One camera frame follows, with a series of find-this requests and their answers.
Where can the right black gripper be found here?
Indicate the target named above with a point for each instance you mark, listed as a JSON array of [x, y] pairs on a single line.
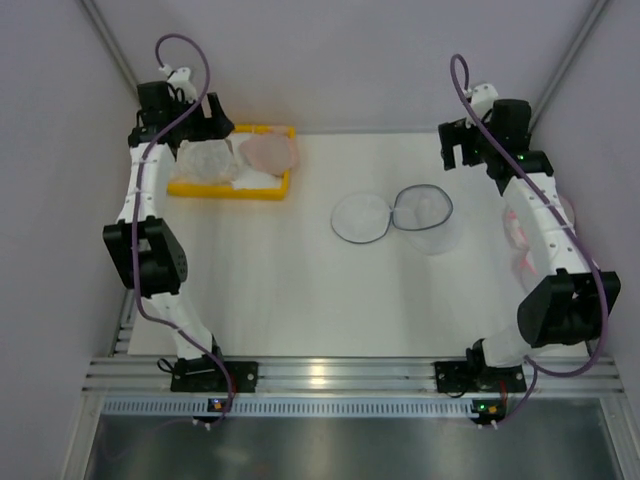
[[454, 138]]

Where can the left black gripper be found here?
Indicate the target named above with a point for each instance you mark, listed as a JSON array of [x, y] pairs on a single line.
[[211, 123]]

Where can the pink bra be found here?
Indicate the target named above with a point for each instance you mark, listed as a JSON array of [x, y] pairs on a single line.
[[270, 153]]

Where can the clear mesh laundry bag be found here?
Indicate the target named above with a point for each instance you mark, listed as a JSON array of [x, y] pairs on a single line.
[[423, 213]]

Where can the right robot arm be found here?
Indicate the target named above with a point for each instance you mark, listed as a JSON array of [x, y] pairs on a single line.
[[571, 300]]

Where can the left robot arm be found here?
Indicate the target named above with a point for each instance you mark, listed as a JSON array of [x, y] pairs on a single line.
[[147, 255]]

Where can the white bra in bin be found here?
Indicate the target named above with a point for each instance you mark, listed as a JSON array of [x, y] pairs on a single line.
[[252, 179], [209, 162]]

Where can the lower pink-trimmed laundry bag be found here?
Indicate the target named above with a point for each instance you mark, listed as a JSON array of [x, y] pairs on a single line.
[[524, 264]]

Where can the pink-trimmed laundry bag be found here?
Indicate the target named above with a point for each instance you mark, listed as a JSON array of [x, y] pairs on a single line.
[[524, 264], [566, 211]]

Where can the upper pink-trimmed laundry bag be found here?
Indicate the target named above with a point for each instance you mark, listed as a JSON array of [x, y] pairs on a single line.
[[566, 211]]

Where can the yellow plastic bin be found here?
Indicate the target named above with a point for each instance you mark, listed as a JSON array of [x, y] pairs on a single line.
[[277, 190]]

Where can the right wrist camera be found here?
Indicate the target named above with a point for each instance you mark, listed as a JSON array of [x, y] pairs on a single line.
[[481, 98]]

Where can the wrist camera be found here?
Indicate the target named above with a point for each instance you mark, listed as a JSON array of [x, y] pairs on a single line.
[[178, 78], [481, 98]]

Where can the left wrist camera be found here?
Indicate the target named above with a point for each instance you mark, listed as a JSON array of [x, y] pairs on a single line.
[[178, 78]]

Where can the left aluminium frame post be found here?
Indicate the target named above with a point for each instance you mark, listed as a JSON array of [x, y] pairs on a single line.
[[115, 53]]

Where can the aluminium frame post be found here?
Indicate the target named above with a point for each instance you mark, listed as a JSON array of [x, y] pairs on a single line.
[[580, 35], [115, 53]]

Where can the right aluminium frame post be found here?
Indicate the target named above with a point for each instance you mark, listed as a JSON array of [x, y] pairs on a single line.
[[580, 35]]

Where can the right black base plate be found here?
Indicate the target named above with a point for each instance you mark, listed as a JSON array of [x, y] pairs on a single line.
[[459, 377]]

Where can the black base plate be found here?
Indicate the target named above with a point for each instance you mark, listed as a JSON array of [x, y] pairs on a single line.
[[459, 377], [204, 376]]

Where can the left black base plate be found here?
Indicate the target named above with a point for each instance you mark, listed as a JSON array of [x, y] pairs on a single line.
[[204, 376]]

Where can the aluminium front rail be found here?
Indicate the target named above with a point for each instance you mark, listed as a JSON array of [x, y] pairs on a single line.
[[339, 376]]

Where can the slotted white cable duct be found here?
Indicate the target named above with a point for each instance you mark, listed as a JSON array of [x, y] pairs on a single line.
[[305, 407]]

